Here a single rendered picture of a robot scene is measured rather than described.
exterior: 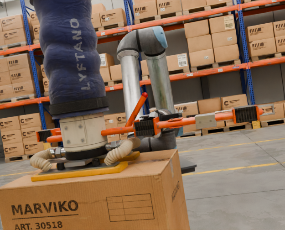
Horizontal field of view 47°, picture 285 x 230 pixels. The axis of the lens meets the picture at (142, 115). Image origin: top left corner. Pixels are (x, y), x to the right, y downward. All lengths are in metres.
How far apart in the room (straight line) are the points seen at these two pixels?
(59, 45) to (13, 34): 8.42
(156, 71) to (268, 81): 8.23
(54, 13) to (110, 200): 0.67
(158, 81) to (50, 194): 0.93
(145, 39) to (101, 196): 0.90
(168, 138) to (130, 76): 0.37
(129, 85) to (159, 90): 0.30
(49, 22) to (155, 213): 0.74
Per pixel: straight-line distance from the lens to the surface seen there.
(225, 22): 8.57
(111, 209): 1.11
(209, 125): 1.16
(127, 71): 1.65
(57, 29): 1.23
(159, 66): 1.79
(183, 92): 9.68
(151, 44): 1.72
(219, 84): 9.72
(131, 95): 1.59
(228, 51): 8.49
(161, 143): 1.50
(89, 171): 1.16
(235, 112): 1.16
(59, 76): 1.22
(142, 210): 1.08
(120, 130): 1.22
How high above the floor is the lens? 1.19
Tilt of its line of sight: 3 degrees down
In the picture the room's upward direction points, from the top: 9 degrees counter-clockwise
